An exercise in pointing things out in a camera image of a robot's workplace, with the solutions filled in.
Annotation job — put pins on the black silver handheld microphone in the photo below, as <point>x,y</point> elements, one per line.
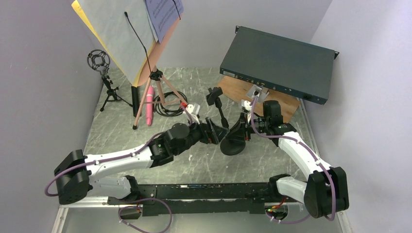
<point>135,99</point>

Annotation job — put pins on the black tripod mic stand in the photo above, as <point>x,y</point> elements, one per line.
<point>99,60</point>

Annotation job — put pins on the pink tripod music stand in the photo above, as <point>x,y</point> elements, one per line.
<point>151,74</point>

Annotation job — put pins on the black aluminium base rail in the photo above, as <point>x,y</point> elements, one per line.
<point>204,198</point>

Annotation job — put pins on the grey paper sheet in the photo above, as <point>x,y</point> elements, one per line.
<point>124,29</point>

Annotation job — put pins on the pink small microphone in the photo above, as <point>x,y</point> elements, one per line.
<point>149,106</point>

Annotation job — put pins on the blue sheet music page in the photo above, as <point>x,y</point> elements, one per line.
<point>163,13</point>

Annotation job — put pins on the black round-base mic stand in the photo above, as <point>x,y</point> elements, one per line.
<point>213,98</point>

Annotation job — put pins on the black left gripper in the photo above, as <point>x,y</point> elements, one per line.
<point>215,133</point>

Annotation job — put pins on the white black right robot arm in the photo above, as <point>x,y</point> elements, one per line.
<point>302,164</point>

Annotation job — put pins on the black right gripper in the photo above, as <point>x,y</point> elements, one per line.
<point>247,131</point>

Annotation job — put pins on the silver metal bracket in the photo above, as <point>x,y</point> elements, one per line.
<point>258,91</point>

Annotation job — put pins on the wooden board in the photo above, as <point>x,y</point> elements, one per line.
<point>237,90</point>

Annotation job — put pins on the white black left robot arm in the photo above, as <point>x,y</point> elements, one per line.
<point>80,175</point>

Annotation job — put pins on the dark teal rack unit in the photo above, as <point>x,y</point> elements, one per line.
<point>289,66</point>

